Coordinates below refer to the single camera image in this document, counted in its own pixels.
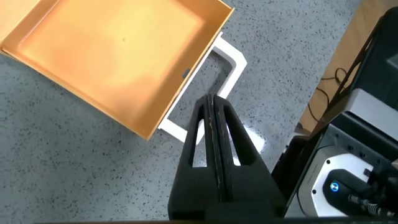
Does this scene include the black cable with metal connector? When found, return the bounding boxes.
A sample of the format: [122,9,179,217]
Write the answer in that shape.
[348,192,398,218]

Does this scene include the black and silver robot base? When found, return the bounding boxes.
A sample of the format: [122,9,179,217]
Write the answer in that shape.
[272,6,398,218]

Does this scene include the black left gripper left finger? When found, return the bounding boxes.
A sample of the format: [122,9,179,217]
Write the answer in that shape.
[167,94,223,220]

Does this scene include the yellow drawer case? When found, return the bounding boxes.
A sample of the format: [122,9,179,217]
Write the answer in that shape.
[0,0,41,44]

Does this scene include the brown wooden board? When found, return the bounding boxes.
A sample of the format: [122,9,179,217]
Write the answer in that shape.
[300,0,398,131]

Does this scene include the thin black cable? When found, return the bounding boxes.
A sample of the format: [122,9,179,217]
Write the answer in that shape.
[307,67,349,123]

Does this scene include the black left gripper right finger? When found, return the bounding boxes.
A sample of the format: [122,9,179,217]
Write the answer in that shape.
[213,95,287,217]

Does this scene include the yellow drawer with white handle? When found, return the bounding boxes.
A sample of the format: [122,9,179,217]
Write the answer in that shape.
[0,0,248,146]

